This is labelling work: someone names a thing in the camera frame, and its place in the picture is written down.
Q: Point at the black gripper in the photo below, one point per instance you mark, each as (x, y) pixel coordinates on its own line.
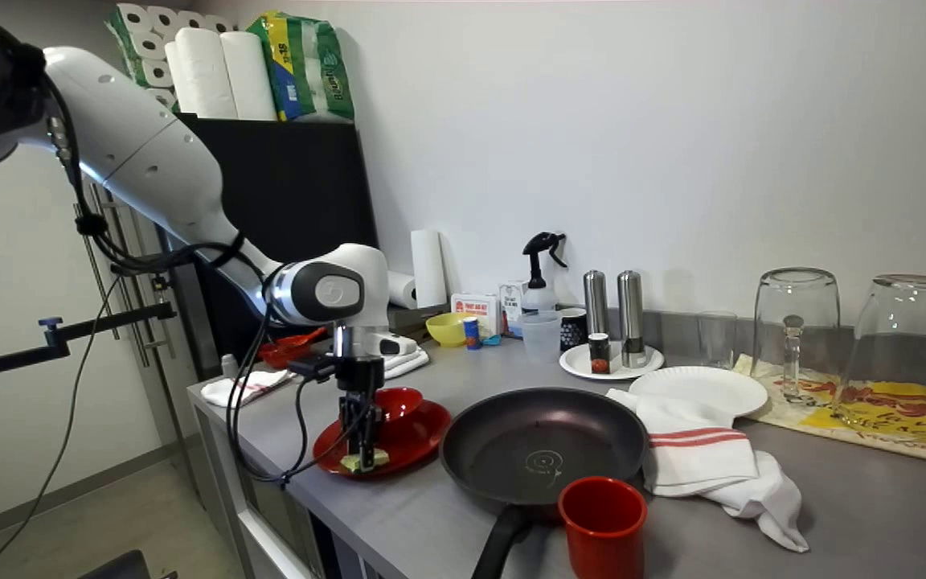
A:
(357, 377)

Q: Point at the yellow sponge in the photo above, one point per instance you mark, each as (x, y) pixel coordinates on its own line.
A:
(382, 457)

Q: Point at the red bowl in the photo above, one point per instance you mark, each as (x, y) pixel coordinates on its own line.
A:
(401, 405)

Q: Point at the red plate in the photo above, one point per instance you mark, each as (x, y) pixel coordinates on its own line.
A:
(416, 438)

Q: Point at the black frying pan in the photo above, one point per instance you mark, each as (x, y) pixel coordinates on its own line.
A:
(543, 450)

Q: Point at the yellow bowl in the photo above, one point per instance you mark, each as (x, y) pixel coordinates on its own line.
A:
(445, 330)

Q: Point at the small white plate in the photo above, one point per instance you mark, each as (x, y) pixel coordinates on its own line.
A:
(645, 365)

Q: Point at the white towel blue stripes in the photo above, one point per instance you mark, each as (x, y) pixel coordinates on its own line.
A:
(416, 362)

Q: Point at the small red object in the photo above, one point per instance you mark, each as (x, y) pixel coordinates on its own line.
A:
(294, 347)

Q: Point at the white cloth red stripes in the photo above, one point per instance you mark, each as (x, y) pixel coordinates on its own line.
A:
(256, 382)

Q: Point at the paper towel roll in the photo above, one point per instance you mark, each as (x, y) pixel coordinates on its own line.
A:
(428, 269)
(402, 291)

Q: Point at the small blue container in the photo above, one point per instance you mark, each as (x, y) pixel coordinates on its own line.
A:
(471, 332)

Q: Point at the clear spray bottle black nozzle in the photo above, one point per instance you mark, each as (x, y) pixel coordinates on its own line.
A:
(542, 294)

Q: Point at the small dark spice jar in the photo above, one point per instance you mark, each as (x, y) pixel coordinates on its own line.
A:
(598, 353)

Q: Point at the black shelf unit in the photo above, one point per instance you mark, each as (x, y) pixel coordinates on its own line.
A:
(303, 180)

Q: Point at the red cup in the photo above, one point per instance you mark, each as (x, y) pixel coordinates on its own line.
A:
(602, 530)

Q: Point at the steel grinder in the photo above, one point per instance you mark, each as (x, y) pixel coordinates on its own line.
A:
(596, 300)
(632, 310)

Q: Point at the white towel red stripes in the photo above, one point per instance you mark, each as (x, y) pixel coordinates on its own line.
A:
(699, 450)

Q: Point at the green packaged goods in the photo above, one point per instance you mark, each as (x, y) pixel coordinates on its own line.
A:
(314, 68)

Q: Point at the white paper towel pack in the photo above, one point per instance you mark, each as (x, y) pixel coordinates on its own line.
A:
(217, 74)

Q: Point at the toilet paper pack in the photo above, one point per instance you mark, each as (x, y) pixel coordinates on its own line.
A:
(146, 44)

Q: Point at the clear drinking glass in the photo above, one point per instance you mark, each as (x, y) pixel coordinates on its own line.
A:
(915, 343)
(794, 332)

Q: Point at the yellow patterned mat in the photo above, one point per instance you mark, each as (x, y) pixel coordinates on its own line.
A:
(892, 418)

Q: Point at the wrist mounted camera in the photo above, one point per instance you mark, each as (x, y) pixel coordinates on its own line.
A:
(393, 345)

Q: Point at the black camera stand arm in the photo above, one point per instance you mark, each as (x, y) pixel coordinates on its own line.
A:
(110, 322)

